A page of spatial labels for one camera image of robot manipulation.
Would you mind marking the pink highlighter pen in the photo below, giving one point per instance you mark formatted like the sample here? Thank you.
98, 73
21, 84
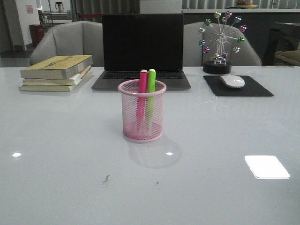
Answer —
143, 82

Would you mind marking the fruit bowl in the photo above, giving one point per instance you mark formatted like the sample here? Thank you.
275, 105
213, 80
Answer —
244, 4

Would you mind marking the pink mesh pen holder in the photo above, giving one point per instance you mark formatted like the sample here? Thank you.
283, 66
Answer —
129, 95

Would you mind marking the left grey armchair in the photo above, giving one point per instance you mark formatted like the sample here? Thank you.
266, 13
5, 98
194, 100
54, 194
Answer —
74, 38

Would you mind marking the red trash bin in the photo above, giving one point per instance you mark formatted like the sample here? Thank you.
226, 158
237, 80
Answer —
37, 33

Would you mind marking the ferris wheel desk ornament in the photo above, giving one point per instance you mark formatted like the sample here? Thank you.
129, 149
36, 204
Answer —
218, 63

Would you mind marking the top yellow book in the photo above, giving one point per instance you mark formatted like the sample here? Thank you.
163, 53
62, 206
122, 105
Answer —
58, 67

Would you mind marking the white box behind laptop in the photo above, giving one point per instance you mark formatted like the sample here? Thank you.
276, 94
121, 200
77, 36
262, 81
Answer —
160, 6

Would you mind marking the middle cream book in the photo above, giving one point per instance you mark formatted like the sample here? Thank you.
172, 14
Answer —
72, 81

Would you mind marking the black laptop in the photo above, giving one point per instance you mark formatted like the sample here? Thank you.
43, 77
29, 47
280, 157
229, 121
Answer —
133, 42

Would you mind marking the bottom cream book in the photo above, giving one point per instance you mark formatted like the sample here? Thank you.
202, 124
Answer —
57, 88

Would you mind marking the olive cushion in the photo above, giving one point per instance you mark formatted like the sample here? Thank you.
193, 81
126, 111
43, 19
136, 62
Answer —
290, 57

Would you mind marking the white computer mouse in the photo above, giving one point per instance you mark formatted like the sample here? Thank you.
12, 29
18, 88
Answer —
232, 81

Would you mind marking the right grey armchair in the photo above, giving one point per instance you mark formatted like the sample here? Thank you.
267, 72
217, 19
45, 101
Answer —
199, 46

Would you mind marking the black mouse pad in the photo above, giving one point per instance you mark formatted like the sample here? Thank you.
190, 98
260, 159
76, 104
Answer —
251, 88

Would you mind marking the grey armchair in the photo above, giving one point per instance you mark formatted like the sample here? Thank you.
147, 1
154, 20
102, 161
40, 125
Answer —
74, 38
199, 46

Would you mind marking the cream book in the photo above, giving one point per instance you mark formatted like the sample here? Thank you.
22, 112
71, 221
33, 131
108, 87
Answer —
57, 88
72, 81

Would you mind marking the green highlighter pen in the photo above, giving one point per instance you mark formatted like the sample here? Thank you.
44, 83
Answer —
150, 100

